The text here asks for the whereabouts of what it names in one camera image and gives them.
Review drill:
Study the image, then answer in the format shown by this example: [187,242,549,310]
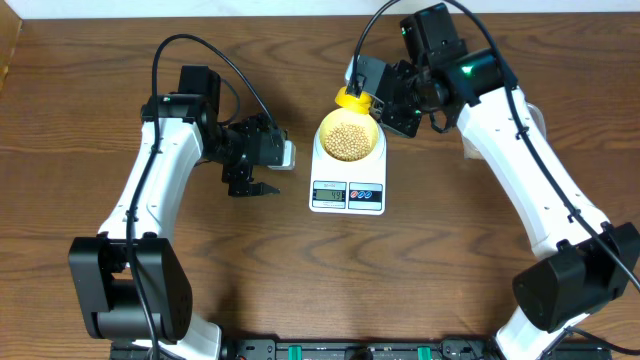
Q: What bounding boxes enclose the white digital kitchen scale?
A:
[308,123,387,215]

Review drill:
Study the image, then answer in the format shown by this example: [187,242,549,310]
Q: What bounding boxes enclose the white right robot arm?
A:
[347,2,639,359]

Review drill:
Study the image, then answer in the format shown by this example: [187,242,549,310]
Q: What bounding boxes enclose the cardboard box edge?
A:
[0,0,23,89]

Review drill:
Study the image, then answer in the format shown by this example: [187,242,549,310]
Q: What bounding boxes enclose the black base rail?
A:
[109,337,613,360]

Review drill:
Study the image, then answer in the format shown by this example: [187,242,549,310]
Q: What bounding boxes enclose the clear plastic container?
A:
[461,103,547,160]

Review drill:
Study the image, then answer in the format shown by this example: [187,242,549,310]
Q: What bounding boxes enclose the yellow plastic scoop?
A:
[335,86,373,114]

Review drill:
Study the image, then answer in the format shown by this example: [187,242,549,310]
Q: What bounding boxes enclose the yellow bowl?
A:
[319,108,379,157]

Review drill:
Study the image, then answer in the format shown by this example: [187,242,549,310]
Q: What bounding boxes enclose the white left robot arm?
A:
[69,93,296,359]

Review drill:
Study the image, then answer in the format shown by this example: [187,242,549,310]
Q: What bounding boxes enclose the soybeans in yellow bowl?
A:
[324,123,372,162]

